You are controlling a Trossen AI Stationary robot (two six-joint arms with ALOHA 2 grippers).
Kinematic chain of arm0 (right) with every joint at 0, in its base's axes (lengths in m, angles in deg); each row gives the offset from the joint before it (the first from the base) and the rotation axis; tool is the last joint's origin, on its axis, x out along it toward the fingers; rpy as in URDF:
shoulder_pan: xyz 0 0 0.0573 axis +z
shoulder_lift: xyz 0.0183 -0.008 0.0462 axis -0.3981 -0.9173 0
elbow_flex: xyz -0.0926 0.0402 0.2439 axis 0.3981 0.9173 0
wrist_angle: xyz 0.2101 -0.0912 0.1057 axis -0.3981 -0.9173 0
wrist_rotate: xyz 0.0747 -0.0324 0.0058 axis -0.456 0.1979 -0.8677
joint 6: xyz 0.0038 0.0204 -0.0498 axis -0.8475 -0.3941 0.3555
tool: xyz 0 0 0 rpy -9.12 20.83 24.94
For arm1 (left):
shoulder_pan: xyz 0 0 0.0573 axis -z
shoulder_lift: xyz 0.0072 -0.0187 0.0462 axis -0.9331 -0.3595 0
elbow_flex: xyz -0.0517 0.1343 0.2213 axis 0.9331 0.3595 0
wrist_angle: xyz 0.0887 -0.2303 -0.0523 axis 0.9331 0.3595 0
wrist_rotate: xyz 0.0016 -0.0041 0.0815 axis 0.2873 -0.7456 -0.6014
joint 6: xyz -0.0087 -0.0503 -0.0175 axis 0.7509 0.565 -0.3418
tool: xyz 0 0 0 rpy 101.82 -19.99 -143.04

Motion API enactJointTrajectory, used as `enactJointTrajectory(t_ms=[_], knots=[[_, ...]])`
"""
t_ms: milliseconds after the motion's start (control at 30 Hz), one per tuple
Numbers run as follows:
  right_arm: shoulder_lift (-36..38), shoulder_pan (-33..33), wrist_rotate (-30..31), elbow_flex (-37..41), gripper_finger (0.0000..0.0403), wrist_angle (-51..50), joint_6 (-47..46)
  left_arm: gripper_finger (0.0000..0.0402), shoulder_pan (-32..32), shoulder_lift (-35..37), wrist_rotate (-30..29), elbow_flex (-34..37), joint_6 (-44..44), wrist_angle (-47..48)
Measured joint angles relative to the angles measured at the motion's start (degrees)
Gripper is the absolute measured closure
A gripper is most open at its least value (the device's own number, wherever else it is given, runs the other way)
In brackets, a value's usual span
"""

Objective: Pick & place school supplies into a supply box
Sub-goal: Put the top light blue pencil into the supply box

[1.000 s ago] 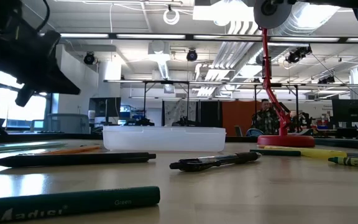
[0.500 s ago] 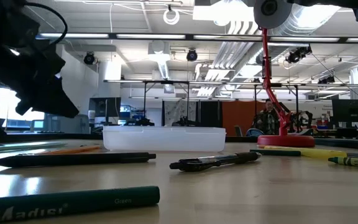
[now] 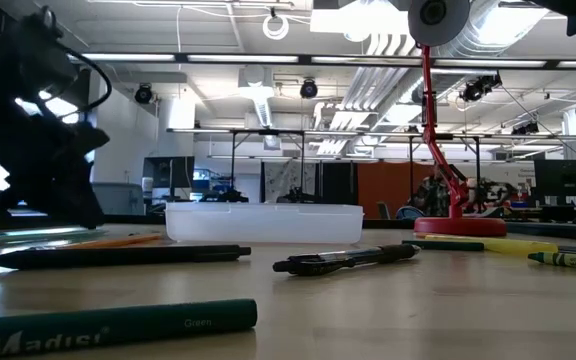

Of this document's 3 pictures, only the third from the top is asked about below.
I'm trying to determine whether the clear plastic supply box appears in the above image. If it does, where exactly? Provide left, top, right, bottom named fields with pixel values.
left=164, top=201, right=365, bottom=245

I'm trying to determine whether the person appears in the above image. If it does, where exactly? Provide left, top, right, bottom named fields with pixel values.
left=414, top=163, right=453, bottom=218

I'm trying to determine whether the dark green pencil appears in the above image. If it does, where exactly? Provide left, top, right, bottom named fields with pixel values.
left=401, top=239, right=485, bottom=252

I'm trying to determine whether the dark green Madisi crayon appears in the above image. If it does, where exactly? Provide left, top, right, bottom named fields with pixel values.
left=0, top=298, right=259, bottom=359

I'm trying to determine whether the black aluminium table frame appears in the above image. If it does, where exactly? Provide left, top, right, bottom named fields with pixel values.
left=0, top=212, right=576, bottom=243

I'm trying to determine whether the silver ventilation duct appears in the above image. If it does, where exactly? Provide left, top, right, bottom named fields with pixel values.
left=437, top=0, right=552, bottom=59

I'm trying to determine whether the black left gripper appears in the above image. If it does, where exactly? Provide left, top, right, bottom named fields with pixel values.
left=0, top=89, right=112, bottom=229

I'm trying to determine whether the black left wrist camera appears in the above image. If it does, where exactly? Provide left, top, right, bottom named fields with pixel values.
left=17, top=7, right=80, bottom=91

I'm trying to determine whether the white coiled cable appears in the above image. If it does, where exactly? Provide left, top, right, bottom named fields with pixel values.
left=261, top=13, right=291, bottom=42

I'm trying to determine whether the grey cabinet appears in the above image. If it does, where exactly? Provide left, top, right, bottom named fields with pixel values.
left=91, top=181, right=146, bottom=217

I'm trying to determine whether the black partition panel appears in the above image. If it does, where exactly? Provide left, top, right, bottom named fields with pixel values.
left=317, top=161, right=358, bottom=205

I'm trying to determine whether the orange partition wall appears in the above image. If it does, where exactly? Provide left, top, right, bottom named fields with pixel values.
left=356, top=161, right=437, bottom=220

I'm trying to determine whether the black overhead rig frame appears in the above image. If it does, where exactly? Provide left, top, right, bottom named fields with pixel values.
left=166, top=127, right=359, bottom=204

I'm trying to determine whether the yellow-green crayon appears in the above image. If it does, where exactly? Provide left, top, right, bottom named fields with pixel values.
left=526, top=251, right=576, bottom=273

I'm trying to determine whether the long ceiling light bar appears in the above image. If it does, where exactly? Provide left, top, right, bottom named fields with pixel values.
left=67, top=52, right=576, bottom=70

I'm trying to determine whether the dark computer monitor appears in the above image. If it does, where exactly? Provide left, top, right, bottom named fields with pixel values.
left=142, top=155, right=196, bottom=202
left=533, top=159, right=576, bottom=207

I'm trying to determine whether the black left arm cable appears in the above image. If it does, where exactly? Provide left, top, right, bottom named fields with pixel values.
left=60, top=44, right=114, bottom=114

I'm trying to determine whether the yellow highlighter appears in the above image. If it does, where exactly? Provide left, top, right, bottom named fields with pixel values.
left=415, top=233, right=560, bottom=255

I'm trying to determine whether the teal green pencil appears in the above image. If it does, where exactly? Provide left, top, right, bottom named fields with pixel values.
left=0, top=228, right=108, bottom=244

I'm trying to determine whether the long black pen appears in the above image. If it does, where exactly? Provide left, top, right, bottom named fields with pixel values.
left=0, top=244, right=253, bottom=271

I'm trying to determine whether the red desk lamp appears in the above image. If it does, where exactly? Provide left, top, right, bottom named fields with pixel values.
left=407, top=0, right=508, bottom=238

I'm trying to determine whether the black clear mechanical pencil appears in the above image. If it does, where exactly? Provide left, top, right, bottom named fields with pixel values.
left=272, top=243, right=422, bottom=277

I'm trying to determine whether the orange pencil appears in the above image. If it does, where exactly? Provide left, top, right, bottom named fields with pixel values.
left=62, top=233, right=164, bottom=250

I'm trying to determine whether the blue chair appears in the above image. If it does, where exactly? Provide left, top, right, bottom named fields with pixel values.
left=395, top=205, right=425, bottom=221

